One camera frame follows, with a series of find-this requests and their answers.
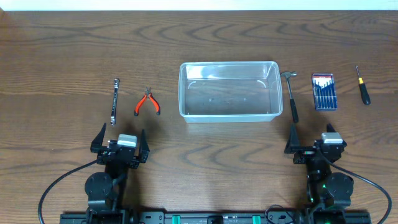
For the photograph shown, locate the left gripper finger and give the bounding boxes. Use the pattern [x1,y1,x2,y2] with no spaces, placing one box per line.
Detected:
[90,123,107,153]
[138,129,150,163]

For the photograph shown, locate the red handled pliers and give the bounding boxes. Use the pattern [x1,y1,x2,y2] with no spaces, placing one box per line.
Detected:
[134,86,162,117]

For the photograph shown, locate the clear plastic container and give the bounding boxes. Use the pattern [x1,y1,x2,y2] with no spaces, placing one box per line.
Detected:
[178,61,284,123]

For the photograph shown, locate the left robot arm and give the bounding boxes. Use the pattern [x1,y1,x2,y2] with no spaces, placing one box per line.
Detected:
[85,124,150,223]

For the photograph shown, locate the small black handled hammer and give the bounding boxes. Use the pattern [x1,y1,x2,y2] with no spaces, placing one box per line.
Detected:
[280,71,299,123]

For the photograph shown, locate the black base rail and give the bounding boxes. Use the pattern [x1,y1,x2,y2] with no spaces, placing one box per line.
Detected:
[60,210,371,224]

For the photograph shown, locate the black yellow screwdriver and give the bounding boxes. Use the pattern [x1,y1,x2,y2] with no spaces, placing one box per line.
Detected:
[355,65,371,105]

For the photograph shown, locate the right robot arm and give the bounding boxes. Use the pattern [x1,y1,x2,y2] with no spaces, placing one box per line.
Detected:
[284,124,354,223]

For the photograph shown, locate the precision screwdriver set case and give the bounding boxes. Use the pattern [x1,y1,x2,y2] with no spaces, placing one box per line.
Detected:
[312,73,338,111]

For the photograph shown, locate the black cable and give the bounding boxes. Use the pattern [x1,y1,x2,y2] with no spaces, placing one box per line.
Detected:
[37,159,100,224]
[317,149,392,224]

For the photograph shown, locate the right black cable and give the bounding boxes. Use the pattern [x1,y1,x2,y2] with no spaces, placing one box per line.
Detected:
[317,149,392,224]

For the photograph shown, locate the left black cable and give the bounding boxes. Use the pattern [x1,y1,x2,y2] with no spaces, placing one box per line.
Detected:
[37,159,100,224]

